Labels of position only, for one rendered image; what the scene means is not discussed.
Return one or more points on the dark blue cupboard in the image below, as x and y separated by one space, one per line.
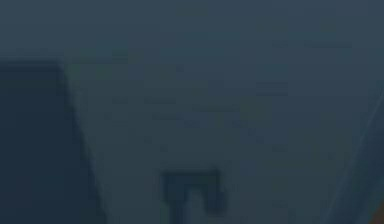
36 143

